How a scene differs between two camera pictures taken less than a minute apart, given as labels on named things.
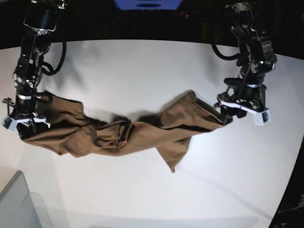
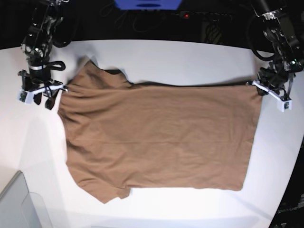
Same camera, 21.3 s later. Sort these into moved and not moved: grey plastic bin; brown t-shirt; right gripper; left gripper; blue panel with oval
Moved: brown t-shirt; right gripper; left gripper
Not moved: blue panel with oval; grey plastic bin
